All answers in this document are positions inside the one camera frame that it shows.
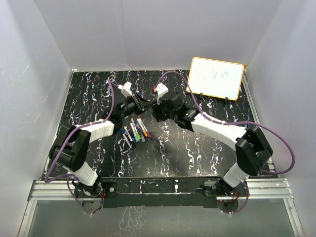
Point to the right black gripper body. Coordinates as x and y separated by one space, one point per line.
166 114

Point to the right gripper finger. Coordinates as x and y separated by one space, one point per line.
155 106
157 115

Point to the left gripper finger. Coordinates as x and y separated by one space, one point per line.
140 100
143 107

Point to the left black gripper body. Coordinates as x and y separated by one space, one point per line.
131 107

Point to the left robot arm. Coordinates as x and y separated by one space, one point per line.
69 149

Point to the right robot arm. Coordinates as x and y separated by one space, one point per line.
249 143

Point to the white pen black cap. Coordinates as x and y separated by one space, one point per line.
129 137

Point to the yellow framed whiteboard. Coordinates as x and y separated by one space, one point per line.
215 78

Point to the black base bar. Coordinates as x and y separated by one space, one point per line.
167 191

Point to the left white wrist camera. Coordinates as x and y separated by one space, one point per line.
125 89

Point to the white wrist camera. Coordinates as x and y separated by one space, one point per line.
125 89
159 91

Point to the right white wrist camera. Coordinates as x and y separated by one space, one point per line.
159 91

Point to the aluminium frame rail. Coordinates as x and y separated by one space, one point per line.
258 188

